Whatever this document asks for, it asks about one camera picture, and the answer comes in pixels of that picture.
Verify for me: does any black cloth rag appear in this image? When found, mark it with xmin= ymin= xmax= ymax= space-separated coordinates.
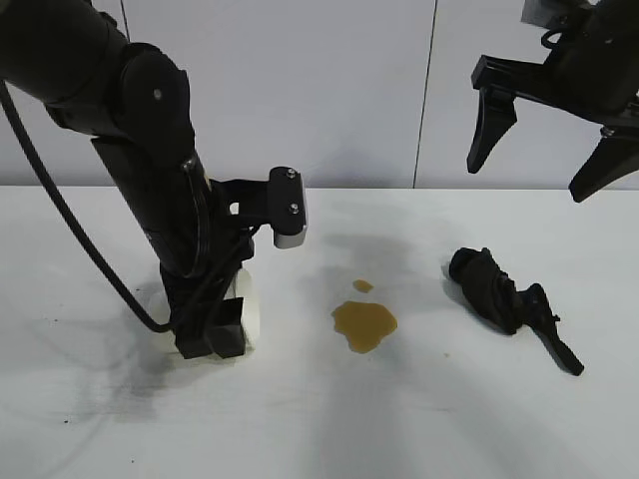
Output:
xmin=446 ymin=245 xmax=585 ymax=376

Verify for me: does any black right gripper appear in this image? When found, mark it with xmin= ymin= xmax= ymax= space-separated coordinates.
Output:
xmin=466 ymin=0 xmax=639 ymax=204

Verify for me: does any large brown liquid spill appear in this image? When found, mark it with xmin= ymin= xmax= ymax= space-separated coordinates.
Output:
xmin=331 ymin=300 xmax=399 ymax=355

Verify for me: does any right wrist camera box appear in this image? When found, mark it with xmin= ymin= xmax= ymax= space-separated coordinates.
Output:
xmin=521 ymin=0 xmax=589 ymax=25

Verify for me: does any white paper cup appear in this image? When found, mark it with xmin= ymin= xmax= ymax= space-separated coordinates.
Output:
xmin=148 ymin=266 xmax=262 ymax=356

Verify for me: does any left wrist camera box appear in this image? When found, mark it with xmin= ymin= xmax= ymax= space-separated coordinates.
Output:
xmin=268 ymin=167 xmax=310 ymax=249

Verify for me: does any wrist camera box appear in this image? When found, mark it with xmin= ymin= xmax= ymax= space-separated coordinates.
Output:
xmin=521 ymin=0 xmax=589 ymax=25
xmin=268 ymin=167 xmax=310 ymax=249

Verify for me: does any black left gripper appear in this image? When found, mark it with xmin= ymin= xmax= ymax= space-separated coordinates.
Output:
xmin=149 ymin=199 xmax=256 ymax=360

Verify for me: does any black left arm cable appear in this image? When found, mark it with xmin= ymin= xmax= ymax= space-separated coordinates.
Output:
xmin=0 ymin=82 xmax=174 ymax=333

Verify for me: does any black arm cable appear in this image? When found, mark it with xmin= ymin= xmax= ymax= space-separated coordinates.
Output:
xmin=0 ymin=82 xmax=174 ymax=333
xmin=538 ymin=27 xmax=568 ymax=51

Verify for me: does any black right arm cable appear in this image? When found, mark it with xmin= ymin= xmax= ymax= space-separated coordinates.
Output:
xmin=538 ymin=27 xmax=568 ymax=51

